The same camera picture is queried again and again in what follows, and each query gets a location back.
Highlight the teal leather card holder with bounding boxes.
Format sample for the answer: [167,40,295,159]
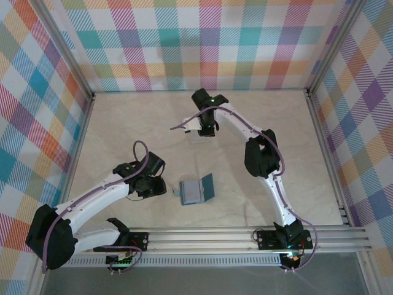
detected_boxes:
[174,173,216,207]

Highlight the grey card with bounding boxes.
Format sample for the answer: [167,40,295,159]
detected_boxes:
[180,181,206,205]

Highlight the circuit board with green lights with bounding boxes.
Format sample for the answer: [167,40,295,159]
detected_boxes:
[106,254,135,267]

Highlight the circuit board with orange part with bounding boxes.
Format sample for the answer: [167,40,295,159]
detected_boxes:
[281,252,301,267]

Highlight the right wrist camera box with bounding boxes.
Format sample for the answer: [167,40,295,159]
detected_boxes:
[183,117,202,133]

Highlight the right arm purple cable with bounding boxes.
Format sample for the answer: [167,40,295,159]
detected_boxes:
[170,106,319,273]

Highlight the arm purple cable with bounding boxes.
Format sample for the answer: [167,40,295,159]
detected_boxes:
[170,106,319,273]
[42,140,154,274]

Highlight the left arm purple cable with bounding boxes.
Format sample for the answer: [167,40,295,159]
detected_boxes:
[42,140,154,274]

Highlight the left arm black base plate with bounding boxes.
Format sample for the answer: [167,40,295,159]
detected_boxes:
[93,232,149,253]

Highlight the aluminium mounting rail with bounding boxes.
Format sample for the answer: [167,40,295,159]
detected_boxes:
[33,226,372,256]

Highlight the aluminium side frame rail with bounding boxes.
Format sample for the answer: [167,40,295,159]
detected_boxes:
[60,93,96,210]
[305,90,354,228]

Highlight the slotted grey cable duct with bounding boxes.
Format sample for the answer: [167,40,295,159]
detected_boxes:
[49,257,282,267]

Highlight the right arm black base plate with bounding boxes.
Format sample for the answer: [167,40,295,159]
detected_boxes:
[256,230,313,250]

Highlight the aluminium frame leg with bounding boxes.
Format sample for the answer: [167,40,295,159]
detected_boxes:
[26,254,52,295]
[357,251,380,295]

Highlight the aluminium upright frame post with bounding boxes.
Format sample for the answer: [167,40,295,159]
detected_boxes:
[305,0,371,96]
[30,0,96,101]

